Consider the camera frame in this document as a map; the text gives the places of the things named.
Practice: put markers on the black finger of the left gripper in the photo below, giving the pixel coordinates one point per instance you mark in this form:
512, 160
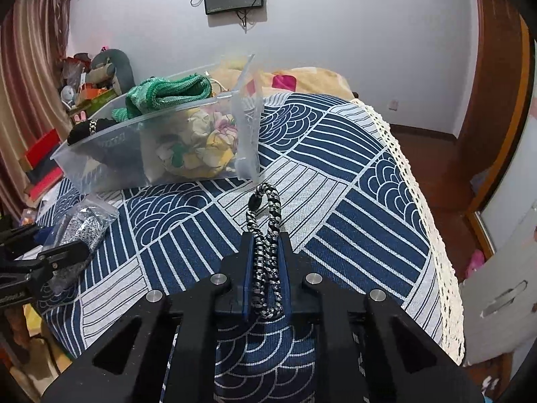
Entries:
23, 280
17, 241

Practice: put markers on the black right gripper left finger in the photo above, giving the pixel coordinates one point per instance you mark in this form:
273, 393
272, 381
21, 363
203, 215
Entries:
162, 349

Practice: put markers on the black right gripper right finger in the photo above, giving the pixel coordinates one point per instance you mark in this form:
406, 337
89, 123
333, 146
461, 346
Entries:
367, 349

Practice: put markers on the clear bag with grey cloth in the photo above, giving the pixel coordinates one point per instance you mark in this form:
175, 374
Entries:
86, 222

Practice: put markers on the floral yellow pink scrunchie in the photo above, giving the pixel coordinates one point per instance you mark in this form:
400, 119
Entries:
200, 143

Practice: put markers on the green knitted cloth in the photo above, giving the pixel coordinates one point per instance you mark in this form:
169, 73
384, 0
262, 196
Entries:
156, 93

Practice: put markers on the red box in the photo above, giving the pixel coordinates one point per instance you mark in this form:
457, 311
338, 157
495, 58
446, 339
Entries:
36, 153

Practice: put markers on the white cabinet door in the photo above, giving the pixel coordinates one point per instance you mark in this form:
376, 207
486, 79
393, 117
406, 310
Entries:
499, 299

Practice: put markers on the pink bunny toy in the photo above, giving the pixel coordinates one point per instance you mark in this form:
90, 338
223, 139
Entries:
80, 117

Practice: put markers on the green box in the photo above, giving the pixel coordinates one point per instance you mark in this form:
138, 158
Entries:
92, 99

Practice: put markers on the blue white patterned bedspread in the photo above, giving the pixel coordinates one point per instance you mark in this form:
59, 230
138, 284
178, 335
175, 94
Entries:
349, 203

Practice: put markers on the clear plastic storage bin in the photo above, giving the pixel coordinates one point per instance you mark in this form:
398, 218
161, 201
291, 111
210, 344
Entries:
138, 164

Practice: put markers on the grey green plush dinosaur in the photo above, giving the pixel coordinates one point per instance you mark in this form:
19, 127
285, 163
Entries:
112, 66

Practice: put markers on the striped pink brown curtain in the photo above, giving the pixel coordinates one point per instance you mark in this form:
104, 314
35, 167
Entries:
33, 45

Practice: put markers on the beige fleece blanket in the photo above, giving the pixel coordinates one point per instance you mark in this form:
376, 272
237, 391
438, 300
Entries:
307, 80

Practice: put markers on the black cloth with chain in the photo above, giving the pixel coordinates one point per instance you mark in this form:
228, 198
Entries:
90, 130

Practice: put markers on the brown wooden door frame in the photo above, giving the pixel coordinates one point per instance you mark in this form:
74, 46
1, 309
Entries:
499, 99

